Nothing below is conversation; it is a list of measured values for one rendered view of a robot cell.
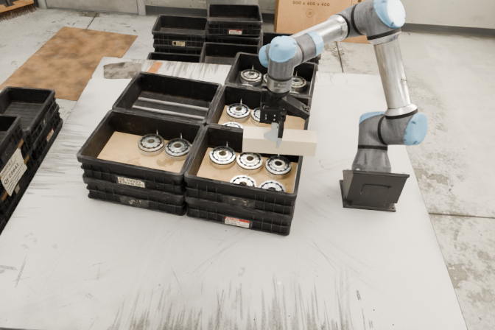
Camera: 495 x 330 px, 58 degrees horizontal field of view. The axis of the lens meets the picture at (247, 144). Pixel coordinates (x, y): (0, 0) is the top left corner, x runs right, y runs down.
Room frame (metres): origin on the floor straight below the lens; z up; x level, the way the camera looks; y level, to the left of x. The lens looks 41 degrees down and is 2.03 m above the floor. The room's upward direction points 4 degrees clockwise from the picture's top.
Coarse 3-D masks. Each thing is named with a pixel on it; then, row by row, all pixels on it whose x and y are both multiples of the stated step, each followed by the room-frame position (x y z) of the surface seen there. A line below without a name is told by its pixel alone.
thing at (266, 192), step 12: (204, 132) 1.33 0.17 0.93; (240, 132) 1.34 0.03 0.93; (192, 156) 1.18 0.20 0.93; (300, 156) 1.22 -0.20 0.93; (300, 168) 1.16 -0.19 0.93; (192, 180) 1.07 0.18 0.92; (204, 180) 1.07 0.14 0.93; (216, 180) 1.07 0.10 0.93; (252, 192) 1.04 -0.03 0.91; (264, 192) 1.03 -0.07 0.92; (276, 192) 1.03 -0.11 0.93; (288, 192) 1.04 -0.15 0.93
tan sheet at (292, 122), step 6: (222, 114) 1.58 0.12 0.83; (222, 120) 1.53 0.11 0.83; (228, 120) 1.54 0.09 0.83; (288, 120) 1.57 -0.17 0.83; (294, 120) 1.57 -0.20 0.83; (300, 120) 1.57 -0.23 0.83; (252, 126) 1.51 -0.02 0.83; (258, 126) 1.51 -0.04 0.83; (270, 126) 1.52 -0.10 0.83; (288, 126) 1.52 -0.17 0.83; (294, 126) 1.53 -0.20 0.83; (300, 126) 1.53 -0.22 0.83
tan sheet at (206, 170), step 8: (208, 152) 1.32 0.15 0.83; (208, 160) 1.28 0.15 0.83; (264, 160) 1.30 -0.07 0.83; (200, 168) 1.23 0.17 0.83; (208, 168) 1.23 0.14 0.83; (216, 168) 1.23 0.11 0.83; (232, 168) 1.24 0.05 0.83; (296, 168) 1.26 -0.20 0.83; (200, 176) 1.18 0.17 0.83; (208, 176) 1.19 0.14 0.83; (216, 176) 1.19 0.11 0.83; (224, 176) 1.19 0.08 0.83; (232, 176) 1.20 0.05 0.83; (248, 176) 1.20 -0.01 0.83; (256, 176) 1.20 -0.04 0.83; (264, 176) 1.21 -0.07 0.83; (256, 184) 1.16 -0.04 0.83; (288, 184) 1.17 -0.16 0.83
